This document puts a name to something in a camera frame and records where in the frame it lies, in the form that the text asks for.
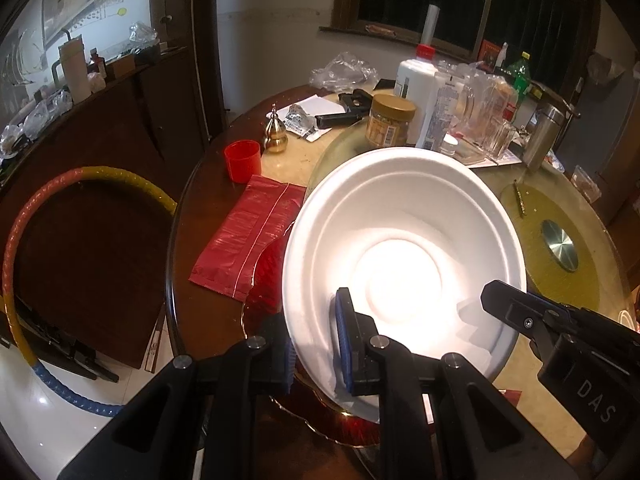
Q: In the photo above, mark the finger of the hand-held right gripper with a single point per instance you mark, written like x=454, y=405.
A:
x=520, y=310

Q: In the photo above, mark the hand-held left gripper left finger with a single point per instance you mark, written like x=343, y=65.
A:
x=287, y=366

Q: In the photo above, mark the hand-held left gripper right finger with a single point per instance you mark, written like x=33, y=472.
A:
x=345, y=345

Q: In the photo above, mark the red glass plate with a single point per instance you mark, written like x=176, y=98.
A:
x=267, y=270

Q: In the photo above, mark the large white bowl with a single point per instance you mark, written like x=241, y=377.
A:
x=400, y=220

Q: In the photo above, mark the gold glitter turntable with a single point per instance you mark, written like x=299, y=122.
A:
x=530, y=260

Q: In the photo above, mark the round metal turntable hub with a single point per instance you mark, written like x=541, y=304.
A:
x=560, y=245

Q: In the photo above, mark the gold pen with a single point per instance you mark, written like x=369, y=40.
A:
x=520, y=197

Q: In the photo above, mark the red plastic bag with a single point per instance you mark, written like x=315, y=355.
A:
x=240, y=240

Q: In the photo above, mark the clear plastic container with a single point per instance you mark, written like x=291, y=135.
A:
x=585, y=182

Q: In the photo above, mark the steel thermos flask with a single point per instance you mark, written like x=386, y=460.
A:
x=542, y=135

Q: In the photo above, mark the small white jar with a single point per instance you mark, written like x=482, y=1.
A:
x=450, y=146

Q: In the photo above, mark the clear glass pitcher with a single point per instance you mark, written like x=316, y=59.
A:
x=487, y=115

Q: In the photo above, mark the red plastic cup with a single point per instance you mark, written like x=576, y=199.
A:
x=242, y=162

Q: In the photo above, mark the white squeeze tube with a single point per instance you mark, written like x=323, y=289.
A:
x=440, y=110

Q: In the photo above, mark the gold gourd ornament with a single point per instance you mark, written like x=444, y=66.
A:
x=276, y=132

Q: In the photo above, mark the black floor stand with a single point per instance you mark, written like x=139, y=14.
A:
x=65, y=345

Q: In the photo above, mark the jar with gold lid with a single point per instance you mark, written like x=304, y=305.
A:
x=390, y=122

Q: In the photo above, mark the green plastic bottle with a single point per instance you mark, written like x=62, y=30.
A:
x=520, y=72

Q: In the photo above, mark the black stapler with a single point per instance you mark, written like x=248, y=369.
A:
x=345, y=107

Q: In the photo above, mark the white paper sheet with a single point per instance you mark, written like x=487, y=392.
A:
x=320, y=107

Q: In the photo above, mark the white bottle with red cap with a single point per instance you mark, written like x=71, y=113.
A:
x=415, y=77

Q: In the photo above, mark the crumpled clear plastic bag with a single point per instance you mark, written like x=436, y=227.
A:
x=342, y=72

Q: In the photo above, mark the multicoloured hula hoop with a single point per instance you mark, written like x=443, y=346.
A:
x=12, y=240

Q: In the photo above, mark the dark wooden cabinet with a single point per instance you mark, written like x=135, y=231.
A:
x=100, y=125

